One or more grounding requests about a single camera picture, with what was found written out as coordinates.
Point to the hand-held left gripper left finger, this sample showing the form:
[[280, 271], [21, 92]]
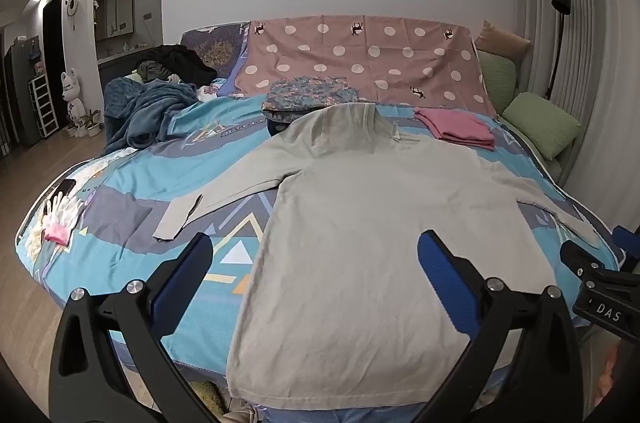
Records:
[[184, 285]]

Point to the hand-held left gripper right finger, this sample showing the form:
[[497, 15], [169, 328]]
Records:
[[441, 274]]

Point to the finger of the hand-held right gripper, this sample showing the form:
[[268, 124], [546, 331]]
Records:
[[625, 240], [580, 255]]

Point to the grey long-sleeve shirt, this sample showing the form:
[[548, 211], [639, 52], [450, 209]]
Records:
[[375, 228]]

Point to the folded pink clothes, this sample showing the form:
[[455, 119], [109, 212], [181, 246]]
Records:
[[455, 128]]

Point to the folded floral clothes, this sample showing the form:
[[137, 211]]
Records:
[[310, 92]]

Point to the black clothes pile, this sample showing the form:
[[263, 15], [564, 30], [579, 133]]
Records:
[[182, 60]]

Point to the blue geometric bed sheet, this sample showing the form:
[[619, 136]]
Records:
[[140, 198]]

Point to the large green pillow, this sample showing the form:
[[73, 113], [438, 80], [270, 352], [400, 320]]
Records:
[[542, 125]]

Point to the pink glove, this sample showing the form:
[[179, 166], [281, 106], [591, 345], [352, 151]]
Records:
[[57, 234]]

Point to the white gloves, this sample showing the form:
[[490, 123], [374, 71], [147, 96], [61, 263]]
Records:
[[62, 208]]

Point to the black phone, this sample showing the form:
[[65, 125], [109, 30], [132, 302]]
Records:
[[65, 188]]

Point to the blue fleece blanket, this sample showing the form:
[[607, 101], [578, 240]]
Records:
[[145, 108]]

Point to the dark navy dotted cloth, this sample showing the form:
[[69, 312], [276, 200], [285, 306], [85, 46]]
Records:
[[276, 127]]

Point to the small potted plants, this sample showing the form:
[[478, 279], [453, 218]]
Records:
[[86, 124]]

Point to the small green pillow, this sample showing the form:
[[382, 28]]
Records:
[[497, 78]]

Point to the olive garment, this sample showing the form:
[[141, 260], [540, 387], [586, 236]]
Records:
[[152, 70]]

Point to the white cat statue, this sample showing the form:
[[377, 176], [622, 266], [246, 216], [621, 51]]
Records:
[[72, 95]]

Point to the white storage rack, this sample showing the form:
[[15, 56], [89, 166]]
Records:
[[44, 105]]

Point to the tan pillow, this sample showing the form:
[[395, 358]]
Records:
[[502, 40]]

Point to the blue patterned quilt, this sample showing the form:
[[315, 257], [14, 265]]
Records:
[[215, 48]]

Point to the pink polka dot sheet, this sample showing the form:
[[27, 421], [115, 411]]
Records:
[[360, 48]]

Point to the dark refrigerator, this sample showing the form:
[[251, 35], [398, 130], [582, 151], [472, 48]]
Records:
[[20, 88]]

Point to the mirror cabinet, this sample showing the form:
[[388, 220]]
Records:
[[115, 14]]

